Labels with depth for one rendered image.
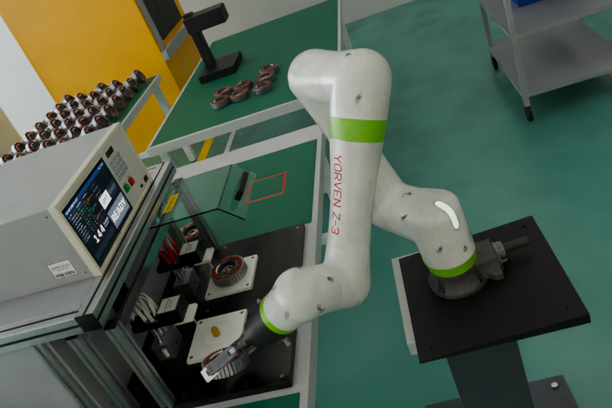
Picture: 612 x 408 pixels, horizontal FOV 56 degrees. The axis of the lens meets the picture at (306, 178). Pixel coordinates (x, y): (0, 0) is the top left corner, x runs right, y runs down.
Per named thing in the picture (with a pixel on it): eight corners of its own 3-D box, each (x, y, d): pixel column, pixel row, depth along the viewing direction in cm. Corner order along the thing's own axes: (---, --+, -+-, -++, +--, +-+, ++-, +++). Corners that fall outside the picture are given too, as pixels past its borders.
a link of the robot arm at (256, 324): (279, 283, 125) (249, 300, 118) (311, 329, 122) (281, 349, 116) (266, 296, 129) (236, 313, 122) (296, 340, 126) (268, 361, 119)
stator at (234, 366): (260, 360, 138) (256, 345, 138) (226, 383, 130) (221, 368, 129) (229, 356, 145) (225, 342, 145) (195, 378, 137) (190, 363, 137)
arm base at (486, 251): (521, 235, 148) (515, 217, 145) (543, 271, 135) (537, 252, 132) (424, 269, 152) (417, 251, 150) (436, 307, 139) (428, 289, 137)
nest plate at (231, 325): (248, 311, 161) (246, 308, 161) (239, 352, 148) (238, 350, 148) (199, 323, 165) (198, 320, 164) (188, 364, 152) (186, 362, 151)
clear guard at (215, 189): (256, 175, 177) (249, 158, 174) (245, 219, 156) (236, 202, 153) (162, 203, 184) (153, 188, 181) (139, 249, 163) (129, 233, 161)
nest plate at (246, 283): (258, 257, 182) (256, 253, 181) (251, 289, 169) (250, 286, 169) (215, 268, 185) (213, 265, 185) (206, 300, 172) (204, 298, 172)
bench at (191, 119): (369, 82, 478) (340, -6, 443) (384, 206, 320) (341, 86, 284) (247, 121, 502) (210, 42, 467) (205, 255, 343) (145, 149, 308)
